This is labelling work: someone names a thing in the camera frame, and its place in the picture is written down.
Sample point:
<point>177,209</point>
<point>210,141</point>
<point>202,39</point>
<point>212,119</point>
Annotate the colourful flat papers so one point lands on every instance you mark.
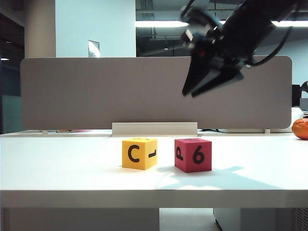
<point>72,131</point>

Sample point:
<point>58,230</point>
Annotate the orange ball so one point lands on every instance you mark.
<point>300,130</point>

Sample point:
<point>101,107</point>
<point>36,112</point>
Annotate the long ceiling light strip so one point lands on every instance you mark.
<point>156,23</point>

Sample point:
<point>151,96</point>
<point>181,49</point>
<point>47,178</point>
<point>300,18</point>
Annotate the black monitor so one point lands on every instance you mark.
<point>296,96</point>

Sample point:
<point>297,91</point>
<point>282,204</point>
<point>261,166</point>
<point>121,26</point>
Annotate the yellow letter block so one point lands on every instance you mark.
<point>140,163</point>

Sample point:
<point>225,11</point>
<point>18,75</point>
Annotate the framed wall poster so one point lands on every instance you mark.
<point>93,49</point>

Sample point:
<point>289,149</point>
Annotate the pink letter block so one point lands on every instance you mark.
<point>186,166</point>

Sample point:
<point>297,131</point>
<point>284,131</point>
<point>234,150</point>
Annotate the grey fabric desk divider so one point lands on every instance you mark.
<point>96,91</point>

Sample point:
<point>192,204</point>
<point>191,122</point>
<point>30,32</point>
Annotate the grey under-desk panel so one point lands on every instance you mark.
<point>84,220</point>

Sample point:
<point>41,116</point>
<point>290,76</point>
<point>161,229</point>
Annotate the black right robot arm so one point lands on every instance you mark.
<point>255,16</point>

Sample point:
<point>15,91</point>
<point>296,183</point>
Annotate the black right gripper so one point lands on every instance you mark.
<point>228,51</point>

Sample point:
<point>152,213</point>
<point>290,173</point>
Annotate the white divider bracket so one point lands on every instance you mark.
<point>154,130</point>

